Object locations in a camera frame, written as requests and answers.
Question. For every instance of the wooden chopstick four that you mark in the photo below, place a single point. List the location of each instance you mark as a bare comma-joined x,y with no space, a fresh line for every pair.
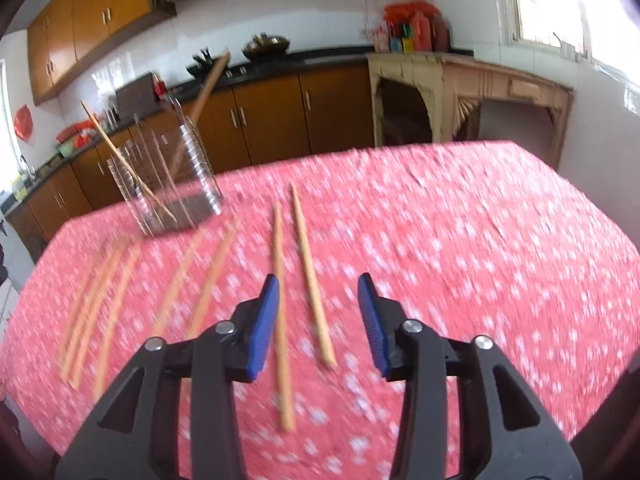
175,284

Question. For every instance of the wooden chopstick six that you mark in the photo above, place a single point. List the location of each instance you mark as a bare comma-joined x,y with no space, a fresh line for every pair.
284,381

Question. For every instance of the wooden chopstick one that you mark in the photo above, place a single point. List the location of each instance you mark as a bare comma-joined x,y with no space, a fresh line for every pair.
82,300

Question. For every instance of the wooden chopstick two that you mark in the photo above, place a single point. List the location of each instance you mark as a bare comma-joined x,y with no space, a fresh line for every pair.
98,297

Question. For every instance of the wooden chopstick five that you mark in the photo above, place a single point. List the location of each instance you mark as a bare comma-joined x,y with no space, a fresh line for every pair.
200,310

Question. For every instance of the wooden chopstick seven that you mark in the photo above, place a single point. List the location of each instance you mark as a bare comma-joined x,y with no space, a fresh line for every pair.
322,326

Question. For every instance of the wooden chopstick eight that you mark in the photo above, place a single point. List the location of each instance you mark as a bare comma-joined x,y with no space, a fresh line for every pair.
133,173

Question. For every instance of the wooden chopstick nine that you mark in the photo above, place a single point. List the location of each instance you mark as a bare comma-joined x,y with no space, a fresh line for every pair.
196,111

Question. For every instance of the wooden chopstick three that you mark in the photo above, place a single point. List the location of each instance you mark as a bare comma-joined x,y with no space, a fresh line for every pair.
113,316

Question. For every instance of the red floral tablecloth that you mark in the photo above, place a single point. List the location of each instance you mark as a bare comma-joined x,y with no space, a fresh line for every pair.
472,238

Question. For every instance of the green and red basins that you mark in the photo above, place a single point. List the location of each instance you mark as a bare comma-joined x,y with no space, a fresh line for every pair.
74,138

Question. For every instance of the dark cutting board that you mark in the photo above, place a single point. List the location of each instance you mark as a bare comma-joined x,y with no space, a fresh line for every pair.
136,98

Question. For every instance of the red bottle on counter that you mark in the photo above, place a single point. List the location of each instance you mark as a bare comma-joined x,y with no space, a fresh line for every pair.
159,87

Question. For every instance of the cream wooden side table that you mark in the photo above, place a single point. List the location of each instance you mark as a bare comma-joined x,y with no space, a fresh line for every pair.
452,87

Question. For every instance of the lower wooden cabinets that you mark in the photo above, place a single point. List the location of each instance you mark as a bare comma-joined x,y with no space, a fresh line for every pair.
319,110

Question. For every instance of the wooden cabinets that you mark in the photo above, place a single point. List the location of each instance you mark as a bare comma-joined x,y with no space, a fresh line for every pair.
93,47
319,110

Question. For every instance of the black wok left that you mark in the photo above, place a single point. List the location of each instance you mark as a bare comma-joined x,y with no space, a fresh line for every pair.
203,64

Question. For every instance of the red thermos pair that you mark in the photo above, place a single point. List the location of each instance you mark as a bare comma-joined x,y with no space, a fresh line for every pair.
430,33

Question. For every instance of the lidded wok right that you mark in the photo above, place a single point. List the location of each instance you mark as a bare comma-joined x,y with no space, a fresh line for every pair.
264,48

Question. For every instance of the upper wooden cabinets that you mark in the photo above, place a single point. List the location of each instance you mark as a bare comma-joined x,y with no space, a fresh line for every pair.
93,47

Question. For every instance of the wire utensil holder basket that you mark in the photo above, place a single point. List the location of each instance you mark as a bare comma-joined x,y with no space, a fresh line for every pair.
193,195

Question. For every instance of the red plastic bag on wall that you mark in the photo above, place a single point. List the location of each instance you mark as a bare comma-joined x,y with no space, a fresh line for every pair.
23,124

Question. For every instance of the right window frame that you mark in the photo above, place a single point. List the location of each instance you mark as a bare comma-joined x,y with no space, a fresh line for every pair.
557,39

